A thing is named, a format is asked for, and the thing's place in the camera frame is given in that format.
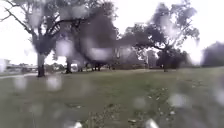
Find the green grass field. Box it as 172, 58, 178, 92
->
0, 68, 224, 128

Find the cluster of dark trees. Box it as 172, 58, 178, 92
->
53, 3, 134, 74

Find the spreading tree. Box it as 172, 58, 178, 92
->
133, 0, 201, 73

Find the robot's own part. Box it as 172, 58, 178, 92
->
145, 118, 160, 128
72, 121, 84, 128

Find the big tree with dark trunk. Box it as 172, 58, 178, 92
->
0, 0, 84, 78

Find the pale path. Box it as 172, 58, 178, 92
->
0, 72, 39, 80

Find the dark bushy tree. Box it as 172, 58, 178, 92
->
200, 41, 224, 69

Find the white building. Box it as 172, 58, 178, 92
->
0, 58, 12, 74

